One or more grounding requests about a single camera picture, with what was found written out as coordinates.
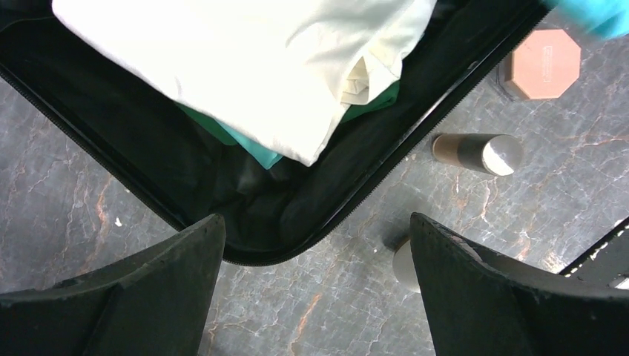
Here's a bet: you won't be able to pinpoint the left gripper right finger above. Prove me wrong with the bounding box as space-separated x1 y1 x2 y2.
410 213 628 355

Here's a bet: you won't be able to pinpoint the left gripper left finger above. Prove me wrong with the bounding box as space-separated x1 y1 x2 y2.
1 215 225 355

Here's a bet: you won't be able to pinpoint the light aqua shirt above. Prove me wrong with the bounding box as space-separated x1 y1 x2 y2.
217 121 283 170

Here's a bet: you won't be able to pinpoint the dark green shirt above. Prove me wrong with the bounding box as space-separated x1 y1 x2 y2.
176 82 399 146

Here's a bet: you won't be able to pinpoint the white shirt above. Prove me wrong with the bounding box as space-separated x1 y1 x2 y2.
52 1 436 166

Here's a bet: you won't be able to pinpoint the teal shorts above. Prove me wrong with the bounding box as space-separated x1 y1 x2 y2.
542 0 628 40

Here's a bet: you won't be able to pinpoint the small white round jar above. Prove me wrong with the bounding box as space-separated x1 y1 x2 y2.
392 237 421 294

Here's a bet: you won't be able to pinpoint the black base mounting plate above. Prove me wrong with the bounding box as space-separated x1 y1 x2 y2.
559 218 628 291

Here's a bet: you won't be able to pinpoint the brown grey cylindrical bottle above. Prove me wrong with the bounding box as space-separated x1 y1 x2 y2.
432 133 524 177

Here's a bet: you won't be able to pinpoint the black open suitcase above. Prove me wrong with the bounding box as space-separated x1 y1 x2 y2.
1 1 547 266

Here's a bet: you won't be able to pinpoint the pink octagonal compact box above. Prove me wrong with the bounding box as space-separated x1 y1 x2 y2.
496 29 582 100

